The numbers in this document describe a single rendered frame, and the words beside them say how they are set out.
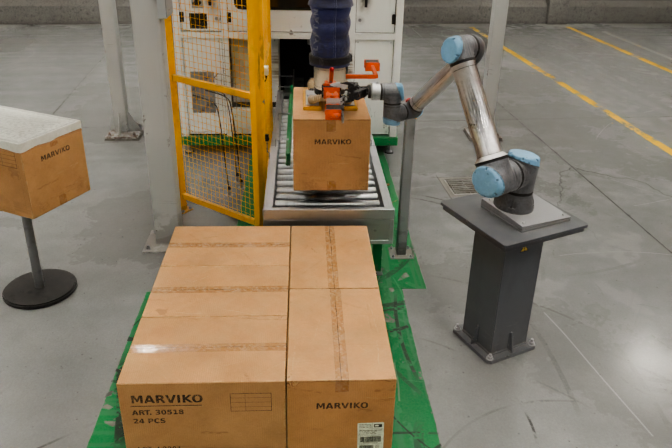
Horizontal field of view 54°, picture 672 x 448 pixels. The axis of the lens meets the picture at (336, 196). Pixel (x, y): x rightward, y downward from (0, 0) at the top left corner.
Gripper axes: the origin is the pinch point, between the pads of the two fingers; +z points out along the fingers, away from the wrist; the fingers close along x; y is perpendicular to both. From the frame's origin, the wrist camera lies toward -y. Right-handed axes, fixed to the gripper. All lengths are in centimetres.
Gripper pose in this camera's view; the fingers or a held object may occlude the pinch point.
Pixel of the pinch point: (331, 92)
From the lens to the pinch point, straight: 335.0
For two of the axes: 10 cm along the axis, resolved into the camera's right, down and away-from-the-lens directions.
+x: 0.2, -9.1, -4.2
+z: -10.0, 0.0, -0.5
